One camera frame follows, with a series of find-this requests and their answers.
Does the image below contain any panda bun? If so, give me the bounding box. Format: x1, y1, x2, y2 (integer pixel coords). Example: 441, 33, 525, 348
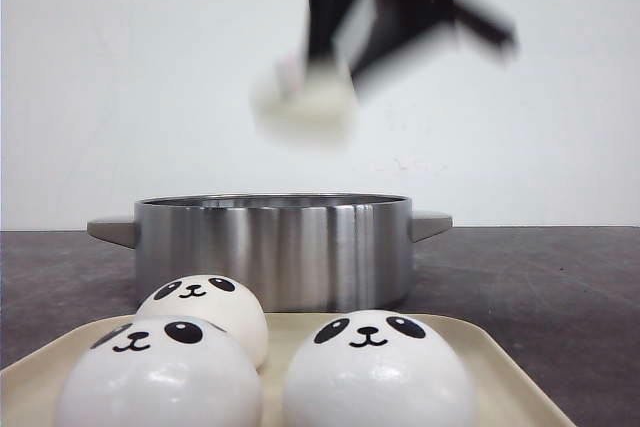
136, 274, 269, 368
250, 55, 358, 149
55, 316, 262, 426
282, 310, 478, 426

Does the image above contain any stainless steel steamer pot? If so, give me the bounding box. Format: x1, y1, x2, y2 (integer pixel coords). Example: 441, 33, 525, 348
87, 193, 453, 312

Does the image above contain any cream plastic tray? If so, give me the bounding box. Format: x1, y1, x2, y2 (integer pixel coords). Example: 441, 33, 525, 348
1, 313, 572, 426

